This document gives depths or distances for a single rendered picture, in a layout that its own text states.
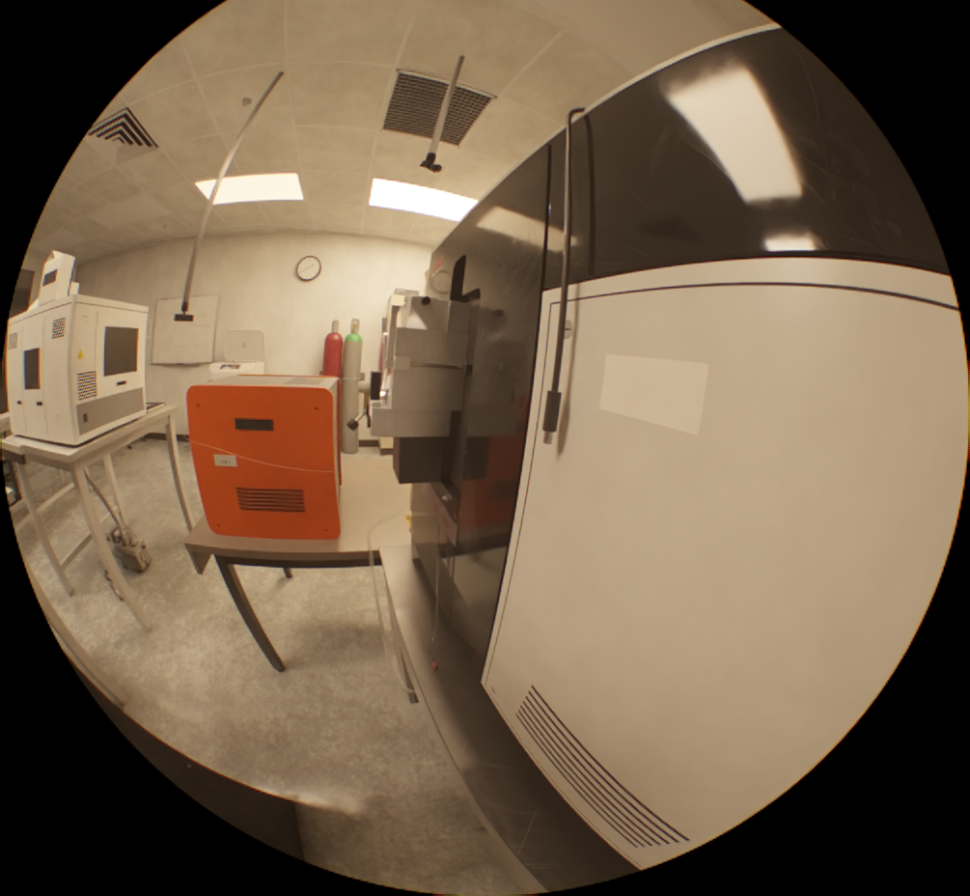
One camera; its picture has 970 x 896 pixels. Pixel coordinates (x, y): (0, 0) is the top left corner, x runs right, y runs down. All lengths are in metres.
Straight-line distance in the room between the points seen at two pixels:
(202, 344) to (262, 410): 3.66
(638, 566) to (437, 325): 0.32
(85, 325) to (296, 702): 1.59
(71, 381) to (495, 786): 1.54
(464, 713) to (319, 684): 0.95
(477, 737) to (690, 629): 0.39
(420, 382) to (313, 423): 0.45
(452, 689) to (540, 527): 0.38
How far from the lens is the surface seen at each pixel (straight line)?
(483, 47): 1.79
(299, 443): 0.76
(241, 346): 3.95
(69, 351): 1.43
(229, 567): 1.02
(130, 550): 2.18
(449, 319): 0.36
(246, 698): 1.46
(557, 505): 0.19
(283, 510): 0.85
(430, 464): 0.39
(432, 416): 0.36
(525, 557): 0.24
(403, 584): 0.68
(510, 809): 0.49
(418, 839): 1.22
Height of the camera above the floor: 1.22
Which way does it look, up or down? 9 degrees down
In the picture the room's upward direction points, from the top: 6 degrees clockwise
